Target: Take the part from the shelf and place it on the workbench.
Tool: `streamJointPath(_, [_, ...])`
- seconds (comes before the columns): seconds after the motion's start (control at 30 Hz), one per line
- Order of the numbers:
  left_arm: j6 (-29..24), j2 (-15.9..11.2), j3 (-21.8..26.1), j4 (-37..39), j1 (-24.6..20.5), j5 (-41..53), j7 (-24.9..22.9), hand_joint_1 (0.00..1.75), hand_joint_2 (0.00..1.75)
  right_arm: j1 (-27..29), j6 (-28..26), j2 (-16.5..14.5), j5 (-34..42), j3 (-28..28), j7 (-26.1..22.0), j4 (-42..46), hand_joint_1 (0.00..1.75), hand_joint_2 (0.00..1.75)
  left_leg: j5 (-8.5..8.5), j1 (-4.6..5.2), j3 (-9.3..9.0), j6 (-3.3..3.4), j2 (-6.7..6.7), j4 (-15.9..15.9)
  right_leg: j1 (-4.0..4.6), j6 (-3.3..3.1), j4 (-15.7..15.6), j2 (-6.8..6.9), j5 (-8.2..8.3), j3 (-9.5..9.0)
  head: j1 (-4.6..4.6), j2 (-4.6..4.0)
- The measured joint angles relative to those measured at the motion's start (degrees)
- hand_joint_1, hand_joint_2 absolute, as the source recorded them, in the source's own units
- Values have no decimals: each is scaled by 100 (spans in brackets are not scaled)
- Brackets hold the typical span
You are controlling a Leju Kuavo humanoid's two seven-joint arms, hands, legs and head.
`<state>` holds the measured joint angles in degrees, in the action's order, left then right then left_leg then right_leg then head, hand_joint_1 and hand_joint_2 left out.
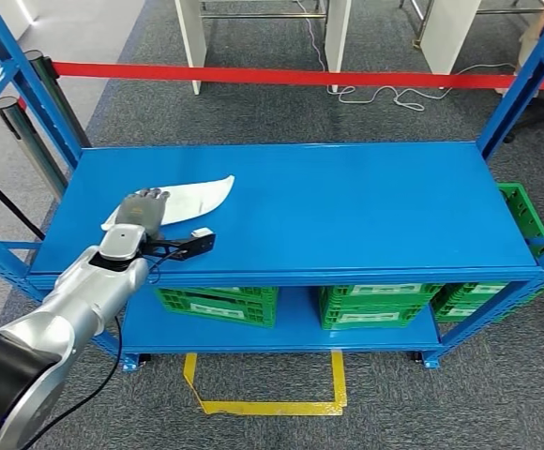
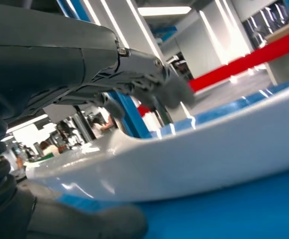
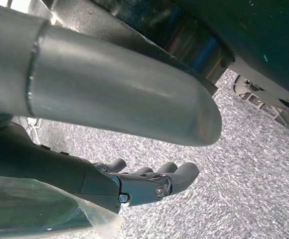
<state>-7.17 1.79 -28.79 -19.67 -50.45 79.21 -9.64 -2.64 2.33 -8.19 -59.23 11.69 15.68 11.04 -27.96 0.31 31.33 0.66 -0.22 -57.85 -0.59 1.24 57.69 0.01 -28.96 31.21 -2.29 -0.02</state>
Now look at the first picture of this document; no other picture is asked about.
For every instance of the yellow floor tape square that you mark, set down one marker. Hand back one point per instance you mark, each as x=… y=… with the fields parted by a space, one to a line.
x=272 y=409

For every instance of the black stanchion pole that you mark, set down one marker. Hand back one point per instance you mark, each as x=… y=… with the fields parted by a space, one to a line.
x=7 y=200

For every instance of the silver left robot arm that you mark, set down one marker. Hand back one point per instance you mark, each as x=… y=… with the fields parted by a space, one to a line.
x=89 y=286

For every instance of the person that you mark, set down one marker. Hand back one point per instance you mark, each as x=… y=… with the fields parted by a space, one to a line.
x=532 y=43

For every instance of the red barrier belt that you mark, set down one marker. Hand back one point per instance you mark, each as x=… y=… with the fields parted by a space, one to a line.
x=253 y=76

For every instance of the blue metal shelf rack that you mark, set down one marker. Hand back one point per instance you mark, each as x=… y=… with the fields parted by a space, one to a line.
x=300 y=205

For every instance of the white desk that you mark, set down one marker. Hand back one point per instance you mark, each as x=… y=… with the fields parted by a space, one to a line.
x=190 y=37
x=446 y=37

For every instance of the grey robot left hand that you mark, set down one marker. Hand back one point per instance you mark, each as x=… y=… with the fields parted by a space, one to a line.
x=140 y=208

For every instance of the white curved car part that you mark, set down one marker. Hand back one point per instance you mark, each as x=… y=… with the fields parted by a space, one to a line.
x=196 y=199

